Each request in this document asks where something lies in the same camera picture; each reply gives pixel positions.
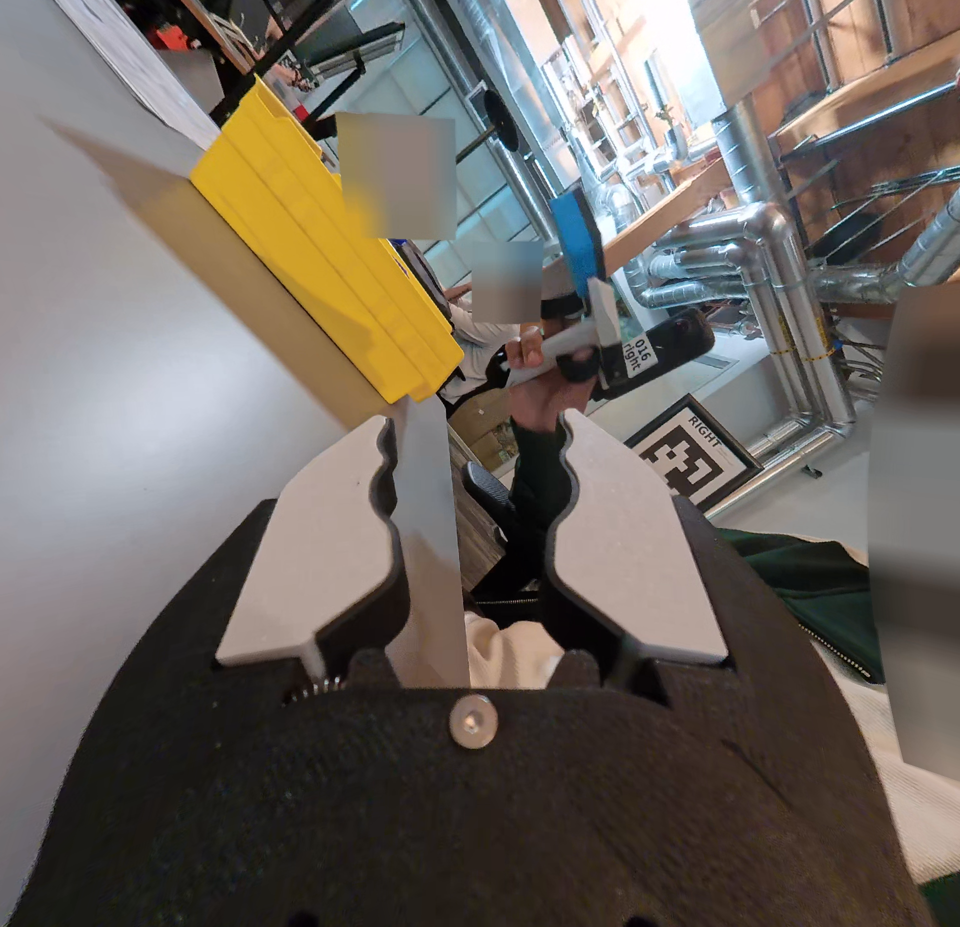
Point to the black mesh chair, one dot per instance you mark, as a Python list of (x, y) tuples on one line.
[(487, 492)]

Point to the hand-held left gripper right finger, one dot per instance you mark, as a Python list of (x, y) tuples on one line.
[(637, 559)]

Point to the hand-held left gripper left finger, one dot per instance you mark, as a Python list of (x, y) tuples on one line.
[(307, 559)]

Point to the person's right forearm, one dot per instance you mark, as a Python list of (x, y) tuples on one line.
[(536, 492)]

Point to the person's torso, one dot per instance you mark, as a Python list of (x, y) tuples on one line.
[(810, 582)]

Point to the person's right hand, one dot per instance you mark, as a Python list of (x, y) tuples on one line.
[(536, 398)]

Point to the framed marker sign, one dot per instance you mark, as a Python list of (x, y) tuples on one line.
[(690, 458)]

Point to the bundle of silver ducts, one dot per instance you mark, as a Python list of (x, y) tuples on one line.
[(772, 282)]

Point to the black backpack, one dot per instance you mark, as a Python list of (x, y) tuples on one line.
[(424, 282)]

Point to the blue black whiteboard eraser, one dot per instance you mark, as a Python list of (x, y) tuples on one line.
[(574, 229)]

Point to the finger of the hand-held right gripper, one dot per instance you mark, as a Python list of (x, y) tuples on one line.
[(562, 278), (606, 327)]

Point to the yellow plastic bin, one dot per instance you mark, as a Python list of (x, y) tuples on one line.
[(315, 252)]

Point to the brown cardboard box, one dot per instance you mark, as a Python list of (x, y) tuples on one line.
[(480, 432)]

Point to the white blue printed sheet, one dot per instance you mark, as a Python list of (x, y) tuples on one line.
[(127, 49)]

